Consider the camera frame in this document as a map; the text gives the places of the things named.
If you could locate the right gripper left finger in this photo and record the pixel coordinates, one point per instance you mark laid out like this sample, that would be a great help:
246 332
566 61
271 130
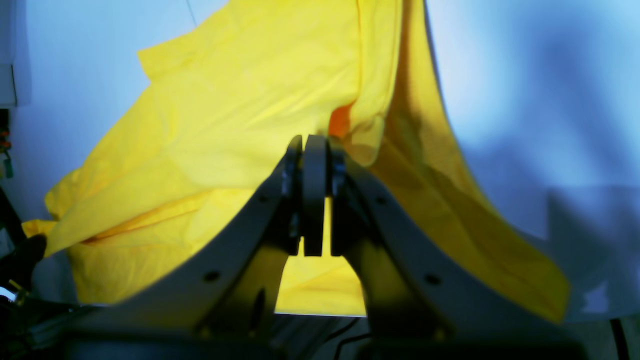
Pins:
230 287

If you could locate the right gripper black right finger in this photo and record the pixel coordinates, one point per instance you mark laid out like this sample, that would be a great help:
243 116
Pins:
414 292

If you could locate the orange T-shirt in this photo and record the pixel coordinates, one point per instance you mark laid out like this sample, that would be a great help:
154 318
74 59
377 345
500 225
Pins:
224 102

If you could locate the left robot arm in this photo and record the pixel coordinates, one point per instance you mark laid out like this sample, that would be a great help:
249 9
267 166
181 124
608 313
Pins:
30 329

